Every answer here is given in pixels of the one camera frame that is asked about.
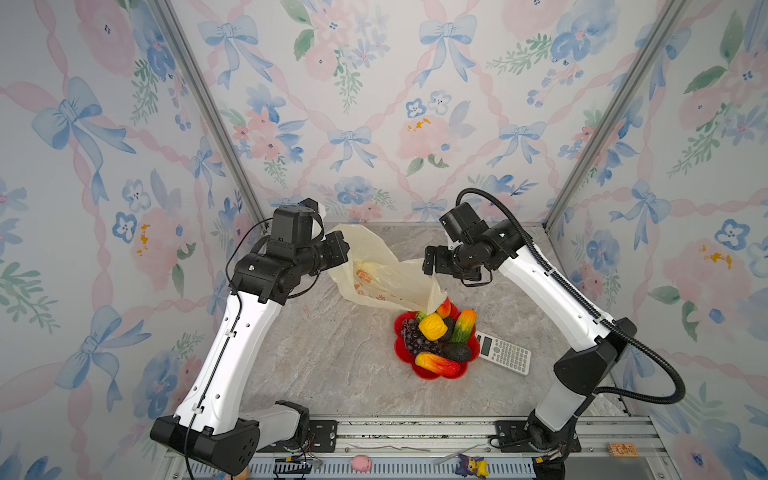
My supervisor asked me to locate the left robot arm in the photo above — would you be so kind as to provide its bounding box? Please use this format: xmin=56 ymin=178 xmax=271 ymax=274
xmin=150 ymin=231 xmax=350 ymax=477

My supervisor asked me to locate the pink pig toy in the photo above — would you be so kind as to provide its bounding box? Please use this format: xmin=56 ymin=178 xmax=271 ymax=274
xmin=349 ymin=455 xmax=373 ymax=473

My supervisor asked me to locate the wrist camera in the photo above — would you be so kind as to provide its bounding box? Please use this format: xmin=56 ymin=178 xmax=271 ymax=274
xmin=271 ymin=198 xmax=325 ymax=247
xmin=439 ymin=202 xmax=488 ymax=244

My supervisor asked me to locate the yellow plastic bag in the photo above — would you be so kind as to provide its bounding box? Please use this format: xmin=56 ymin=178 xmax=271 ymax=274
xmin=329 ymin=224 xmax=448 ymax=313

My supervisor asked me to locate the yellow lemon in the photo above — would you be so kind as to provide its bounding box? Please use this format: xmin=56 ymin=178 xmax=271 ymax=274
xmin=418 ymin=313 xmax=448 ymax=341

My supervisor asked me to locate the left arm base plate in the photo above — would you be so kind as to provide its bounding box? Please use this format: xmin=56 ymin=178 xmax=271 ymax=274
xmin=257 ymin=419 xmax=339 ymax=454

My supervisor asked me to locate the purple grape bunch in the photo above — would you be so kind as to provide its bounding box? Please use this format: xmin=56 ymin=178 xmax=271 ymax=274
xmin=401 ymin=319 xmax=441 ymax=356

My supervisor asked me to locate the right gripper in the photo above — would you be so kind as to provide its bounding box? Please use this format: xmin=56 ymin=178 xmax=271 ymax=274
xmin=419 ymin=248 xmax=476 ymax=282

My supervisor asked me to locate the dark avocado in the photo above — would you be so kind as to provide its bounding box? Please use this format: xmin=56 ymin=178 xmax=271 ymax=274
xmin=441 ymin=343 xmax=473 ymax=364

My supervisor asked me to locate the red flower-shaped bowl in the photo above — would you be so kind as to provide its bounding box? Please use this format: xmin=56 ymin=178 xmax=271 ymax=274
xmin=394 ymin=302 xmax=480 ymax=380

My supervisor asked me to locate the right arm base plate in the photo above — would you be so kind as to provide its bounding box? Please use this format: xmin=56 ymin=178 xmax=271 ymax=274
xmin=488 ymin=417 xmax=582 ymax=454

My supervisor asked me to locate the red apple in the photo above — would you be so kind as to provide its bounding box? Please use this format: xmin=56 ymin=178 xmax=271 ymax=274
xmin=435 ymin=298 xmax=453 ymax=319

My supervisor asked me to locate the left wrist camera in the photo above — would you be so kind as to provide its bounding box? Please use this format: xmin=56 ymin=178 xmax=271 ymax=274
xmin=271 ymin=198 xmax=325 ymax=247

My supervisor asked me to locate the small wooden tag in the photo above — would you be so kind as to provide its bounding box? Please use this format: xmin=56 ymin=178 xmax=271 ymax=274
xmin=608 ymin=442 xmax=640 ymax=458

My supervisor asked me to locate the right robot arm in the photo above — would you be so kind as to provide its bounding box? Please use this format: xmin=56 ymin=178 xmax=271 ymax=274
xmin=423 ymin=214 xmax=626 ymax=463

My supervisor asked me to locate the aluminium rail frame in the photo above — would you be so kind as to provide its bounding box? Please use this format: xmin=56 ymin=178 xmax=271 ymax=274
xmin=154 ymin=415 xmax=681 ymax=479

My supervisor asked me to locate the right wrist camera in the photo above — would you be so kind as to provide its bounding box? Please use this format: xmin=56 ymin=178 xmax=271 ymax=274
xmin=439 ymin=202 xmax=488 ymax=244

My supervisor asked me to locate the white calculator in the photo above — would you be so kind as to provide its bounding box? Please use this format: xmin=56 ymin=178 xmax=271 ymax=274
xmin=475 ymin=332 xmax=531 ymax=376

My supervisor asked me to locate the purple yellow toy figure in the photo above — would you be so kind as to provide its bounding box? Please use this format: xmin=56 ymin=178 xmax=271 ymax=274
xmin=454 ymin=454 xmax=490 ymax=479

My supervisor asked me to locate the red yellow mango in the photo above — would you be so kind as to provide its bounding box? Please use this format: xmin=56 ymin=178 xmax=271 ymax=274
xmin=413 ymin=352 xmax=463 ymax=379

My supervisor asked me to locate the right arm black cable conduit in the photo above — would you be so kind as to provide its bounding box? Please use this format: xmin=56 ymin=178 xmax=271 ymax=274
xmin=454 ymin=187 xmax=687 ymax=406

